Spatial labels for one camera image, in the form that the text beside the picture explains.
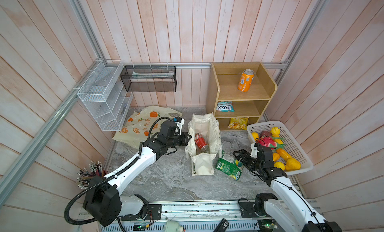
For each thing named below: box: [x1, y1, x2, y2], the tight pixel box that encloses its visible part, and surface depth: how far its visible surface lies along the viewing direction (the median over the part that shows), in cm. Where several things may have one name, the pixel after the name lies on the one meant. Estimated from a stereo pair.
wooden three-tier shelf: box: [206, 62, 278, 131], surface depth 93 cm
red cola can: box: [194, 133, 209, 152], surface depth 96 cm
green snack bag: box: [215, 150, 244, 181], surface depth 87 cm
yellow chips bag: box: [228, 117, 249, 130], surface depth 108 cm
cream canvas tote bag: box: [185, 112, 223, 176], surface depth 83 cm
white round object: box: [165, 220, 180, 232], surface depth 66 cm
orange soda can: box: [237, 69, 255, 93], surface depth 80 cm
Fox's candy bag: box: [216, 101, 235, 112], surface depth 95 cm
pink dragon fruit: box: [257, 135, 286, 151], surface depth 92 cm
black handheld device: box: [213, 218, 230, 232], surface depth 68 cm
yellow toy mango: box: [285, 158, 302, 171], surface depth 83 cm
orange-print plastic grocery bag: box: [112, 105, 182, 147], surface depth 103 cm
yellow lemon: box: [270, 126, 281, 135], surface depth 97 cm
